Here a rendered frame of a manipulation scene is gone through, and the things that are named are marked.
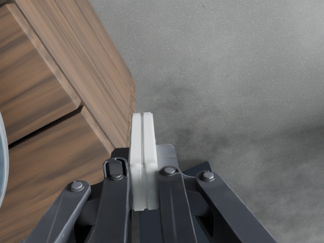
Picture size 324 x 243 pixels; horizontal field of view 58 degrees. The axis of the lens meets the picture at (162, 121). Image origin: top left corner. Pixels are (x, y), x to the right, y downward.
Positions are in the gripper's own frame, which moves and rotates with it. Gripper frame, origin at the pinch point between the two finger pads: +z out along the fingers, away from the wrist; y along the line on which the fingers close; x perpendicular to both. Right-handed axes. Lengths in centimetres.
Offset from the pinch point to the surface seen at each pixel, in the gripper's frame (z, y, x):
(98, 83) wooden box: 16.6, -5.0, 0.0
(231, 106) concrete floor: 42.3, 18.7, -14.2
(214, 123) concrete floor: 42.4, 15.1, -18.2
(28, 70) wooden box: 7.1, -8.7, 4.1
